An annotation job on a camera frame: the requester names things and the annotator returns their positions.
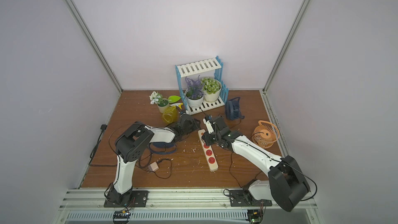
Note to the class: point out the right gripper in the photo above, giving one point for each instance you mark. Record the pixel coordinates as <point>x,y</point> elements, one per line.
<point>216,126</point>

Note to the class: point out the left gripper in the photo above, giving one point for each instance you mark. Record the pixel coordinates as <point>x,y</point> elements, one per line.
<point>189,122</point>

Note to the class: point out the beige red power strip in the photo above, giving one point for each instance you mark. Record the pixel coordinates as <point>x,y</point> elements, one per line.
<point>208,152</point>

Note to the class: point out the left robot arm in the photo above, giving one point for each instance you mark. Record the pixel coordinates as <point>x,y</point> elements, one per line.
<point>129,148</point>

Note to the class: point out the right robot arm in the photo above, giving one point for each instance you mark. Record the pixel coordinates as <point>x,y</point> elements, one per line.
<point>286,185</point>

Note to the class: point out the dark blue upright desk fan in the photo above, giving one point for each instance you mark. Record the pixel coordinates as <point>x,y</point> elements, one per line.
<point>232,109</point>

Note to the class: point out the dark blue flat desk fan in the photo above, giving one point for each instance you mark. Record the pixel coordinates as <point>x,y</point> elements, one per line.
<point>161,148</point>

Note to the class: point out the orange desk fan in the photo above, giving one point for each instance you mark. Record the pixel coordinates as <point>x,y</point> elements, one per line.
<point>265,134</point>

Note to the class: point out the yellow spray bottle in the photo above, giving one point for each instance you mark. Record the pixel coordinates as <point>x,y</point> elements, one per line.
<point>171,114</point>

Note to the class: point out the purple lavender potted plant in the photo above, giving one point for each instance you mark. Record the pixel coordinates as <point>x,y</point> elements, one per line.
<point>194,92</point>

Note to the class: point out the white flower potted plant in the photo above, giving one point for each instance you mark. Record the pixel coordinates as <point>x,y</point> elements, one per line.
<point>158,99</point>

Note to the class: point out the green potted plant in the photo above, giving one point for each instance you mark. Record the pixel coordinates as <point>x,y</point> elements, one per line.
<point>211,89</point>

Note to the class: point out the blue white plant shelf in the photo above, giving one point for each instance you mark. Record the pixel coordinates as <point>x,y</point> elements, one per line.
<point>212,68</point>

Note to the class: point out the right green circuit board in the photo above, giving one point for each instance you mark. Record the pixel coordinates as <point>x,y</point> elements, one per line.
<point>255,216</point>

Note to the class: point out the green circuit board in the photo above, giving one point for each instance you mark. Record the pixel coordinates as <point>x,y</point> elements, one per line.
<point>255,216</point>
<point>121,217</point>

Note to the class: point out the left green circuit board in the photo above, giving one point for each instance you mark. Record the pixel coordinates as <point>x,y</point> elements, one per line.
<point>121,217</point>

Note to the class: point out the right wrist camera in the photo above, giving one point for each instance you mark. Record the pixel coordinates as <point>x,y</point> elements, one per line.
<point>208,123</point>

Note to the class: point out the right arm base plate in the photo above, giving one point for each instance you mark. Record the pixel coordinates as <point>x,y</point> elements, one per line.
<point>242,198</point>

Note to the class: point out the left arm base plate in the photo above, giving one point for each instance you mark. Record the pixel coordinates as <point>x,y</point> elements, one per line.
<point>131,198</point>

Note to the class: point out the aluminium front rail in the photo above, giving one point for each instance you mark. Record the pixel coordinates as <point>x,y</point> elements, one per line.
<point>177,206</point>

